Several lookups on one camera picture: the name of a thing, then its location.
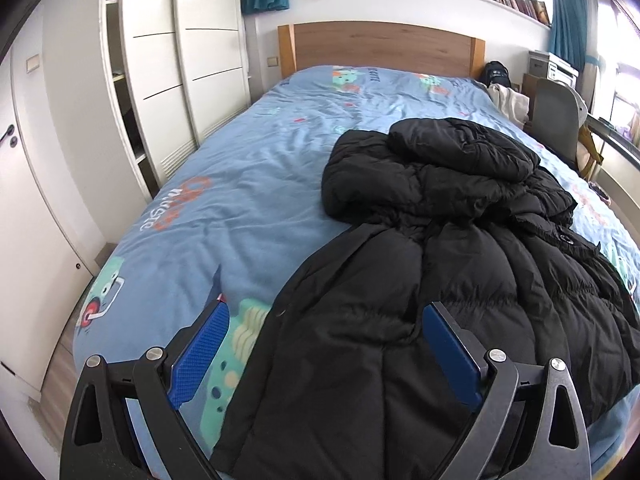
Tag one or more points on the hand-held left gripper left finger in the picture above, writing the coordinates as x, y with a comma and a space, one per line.
200, 355

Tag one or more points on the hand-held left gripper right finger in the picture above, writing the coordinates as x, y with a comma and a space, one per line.
452, 355

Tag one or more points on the black puffer jacket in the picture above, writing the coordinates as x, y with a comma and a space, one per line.
450, 260

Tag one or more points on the bed with blue cover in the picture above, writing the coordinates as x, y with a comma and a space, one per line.
250, 170

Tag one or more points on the white door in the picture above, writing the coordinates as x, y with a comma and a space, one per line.
35, 200

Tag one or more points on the mustard cloth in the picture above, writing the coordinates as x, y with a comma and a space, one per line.
590, 147

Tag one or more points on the beige cloth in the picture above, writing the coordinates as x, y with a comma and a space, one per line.
510, 105

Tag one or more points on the grey chair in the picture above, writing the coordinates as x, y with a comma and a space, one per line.
555, 110

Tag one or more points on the grey desk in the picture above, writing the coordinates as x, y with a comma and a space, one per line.
617, 135

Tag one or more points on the black backpack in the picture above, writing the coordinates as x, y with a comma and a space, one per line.
496, 74

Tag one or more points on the white wardrobe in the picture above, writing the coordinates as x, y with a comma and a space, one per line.
200, 60

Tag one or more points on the white printer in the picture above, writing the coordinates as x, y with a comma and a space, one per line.
555, 66

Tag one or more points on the wooden headboard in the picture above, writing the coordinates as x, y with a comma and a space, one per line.
380, 45

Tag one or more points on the long teal curtain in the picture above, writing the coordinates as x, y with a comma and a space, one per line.
567, 20

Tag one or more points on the beige wall switch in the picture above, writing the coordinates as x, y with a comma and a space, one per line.
33, 63

